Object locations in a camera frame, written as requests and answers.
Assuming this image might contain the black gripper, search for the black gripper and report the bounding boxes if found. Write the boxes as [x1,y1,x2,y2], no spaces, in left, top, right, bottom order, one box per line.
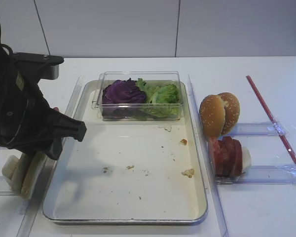
[0,71,87,160]

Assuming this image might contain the white bread slice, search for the white bread slice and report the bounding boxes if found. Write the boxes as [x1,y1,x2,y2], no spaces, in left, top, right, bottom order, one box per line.
[20,152,47,199]

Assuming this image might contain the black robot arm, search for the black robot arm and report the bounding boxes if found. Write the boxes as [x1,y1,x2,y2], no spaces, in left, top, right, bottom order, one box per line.
[0,27,87,160]

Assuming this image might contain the remaining white bread slices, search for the remaining white bread slices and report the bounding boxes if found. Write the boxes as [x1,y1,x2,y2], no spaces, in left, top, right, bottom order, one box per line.
[1,153,31,196]

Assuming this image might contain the green lettuce leaves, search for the green lettuce leaves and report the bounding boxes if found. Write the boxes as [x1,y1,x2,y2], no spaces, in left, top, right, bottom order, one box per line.
[136,78,180,118]

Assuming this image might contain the white cheese slice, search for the white cheese slice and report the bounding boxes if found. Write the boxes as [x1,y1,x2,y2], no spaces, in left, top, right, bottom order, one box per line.
[242,147,252,173]

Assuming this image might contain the metal baking tray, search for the metal baking tray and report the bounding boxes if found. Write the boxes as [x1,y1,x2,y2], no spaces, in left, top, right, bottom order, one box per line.
[42,80,208,225]

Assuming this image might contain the clear plastic salad box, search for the clear plastic salad box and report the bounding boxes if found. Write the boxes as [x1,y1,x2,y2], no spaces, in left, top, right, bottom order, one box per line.
[92,71,184,120]

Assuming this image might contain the purple cabbage leaf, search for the purple cabbage leaf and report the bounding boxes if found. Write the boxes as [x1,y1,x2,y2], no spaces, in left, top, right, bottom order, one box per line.
[102,79,147,104]

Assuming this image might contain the clear lower left holder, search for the clear lower left holder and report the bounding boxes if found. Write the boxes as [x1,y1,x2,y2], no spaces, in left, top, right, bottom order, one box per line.
[0,176,19,196]

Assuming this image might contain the clear holder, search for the clear holder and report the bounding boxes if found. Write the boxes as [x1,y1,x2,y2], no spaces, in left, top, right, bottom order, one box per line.
[0,176,19,196]
[215,164,296,185]
[229,122,287,136]

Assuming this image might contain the front sesame bun half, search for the front sesame bun half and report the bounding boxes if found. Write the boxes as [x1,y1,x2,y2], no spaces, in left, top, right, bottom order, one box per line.
[199,95,225,138]

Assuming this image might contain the sesame bun half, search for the sesame bun half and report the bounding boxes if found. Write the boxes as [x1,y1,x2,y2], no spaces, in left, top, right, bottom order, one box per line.
[199,95,225,138]
[218,92,240,135]

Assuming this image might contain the rear sesame bun half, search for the rear sesame bun half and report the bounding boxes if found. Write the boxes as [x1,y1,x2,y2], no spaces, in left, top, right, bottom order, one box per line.
[218,92,240,135]

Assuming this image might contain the clear upper right holder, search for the clear upper right holder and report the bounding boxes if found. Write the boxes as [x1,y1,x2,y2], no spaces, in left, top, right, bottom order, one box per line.
[229,122,287,136]

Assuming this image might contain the clear lower right holder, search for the clear lower right holder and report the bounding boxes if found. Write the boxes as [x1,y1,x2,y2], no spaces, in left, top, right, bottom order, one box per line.
[215,164,296,185]

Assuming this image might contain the red plastic rod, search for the red plastic rod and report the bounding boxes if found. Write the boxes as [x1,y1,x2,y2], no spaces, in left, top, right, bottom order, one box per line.
[246,75,296,166]

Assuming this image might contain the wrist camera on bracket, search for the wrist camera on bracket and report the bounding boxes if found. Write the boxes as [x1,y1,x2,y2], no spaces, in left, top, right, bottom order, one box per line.
[12,52,64,83]

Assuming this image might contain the clear rail left of tray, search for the clear rail left of tray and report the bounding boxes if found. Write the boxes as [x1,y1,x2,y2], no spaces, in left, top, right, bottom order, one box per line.
[16,76,84,237]

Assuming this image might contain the clear rail of tray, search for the clear rail of tray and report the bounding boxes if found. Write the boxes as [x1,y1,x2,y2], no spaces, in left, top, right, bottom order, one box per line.
[187,75,230,237]
[16,76,84,237]

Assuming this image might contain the clear rail right of tray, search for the clear rail right of tray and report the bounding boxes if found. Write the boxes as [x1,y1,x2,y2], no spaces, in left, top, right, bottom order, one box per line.
[187,75,230,237]

